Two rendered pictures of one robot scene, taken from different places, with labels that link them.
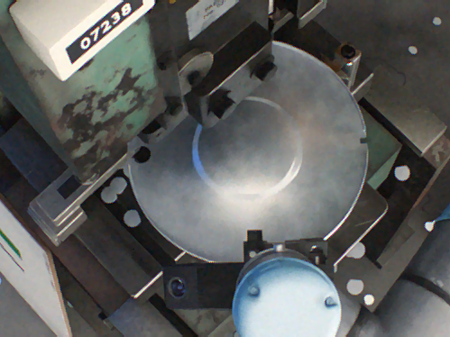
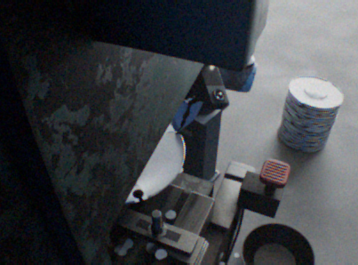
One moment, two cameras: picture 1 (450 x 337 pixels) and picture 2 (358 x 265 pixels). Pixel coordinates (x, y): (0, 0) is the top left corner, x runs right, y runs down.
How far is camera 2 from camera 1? 0.77 m
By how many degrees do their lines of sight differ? 58
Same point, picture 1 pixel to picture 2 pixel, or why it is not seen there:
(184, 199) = (156, 166)
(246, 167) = not seen: hidden behind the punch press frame
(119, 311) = (221, 223)
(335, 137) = not seen: hidden behind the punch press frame
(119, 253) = (194, 213)
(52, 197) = (183, 242)
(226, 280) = (207, 71)
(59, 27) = not seen: outside the picture
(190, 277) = (211, 88)
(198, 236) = (173, 156)
